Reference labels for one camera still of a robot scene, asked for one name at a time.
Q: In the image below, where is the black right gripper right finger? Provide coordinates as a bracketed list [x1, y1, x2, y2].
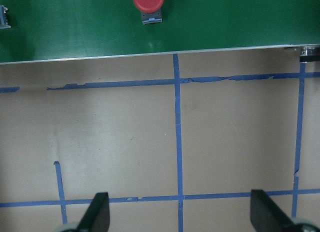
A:
[250, 189, 300, 232]

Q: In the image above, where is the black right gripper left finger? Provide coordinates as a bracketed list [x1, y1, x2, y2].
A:
[75, 192, 110, 232]

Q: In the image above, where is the yellow mushroom push button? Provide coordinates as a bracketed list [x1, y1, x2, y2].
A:
[0, 4, 11, 29]

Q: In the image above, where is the red mushroom push button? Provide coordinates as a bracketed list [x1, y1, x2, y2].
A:
[133, 0, 164, 25]

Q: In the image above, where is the green conveyor belt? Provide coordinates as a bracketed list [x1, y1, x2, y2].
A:
[0, 0, 320, 65]

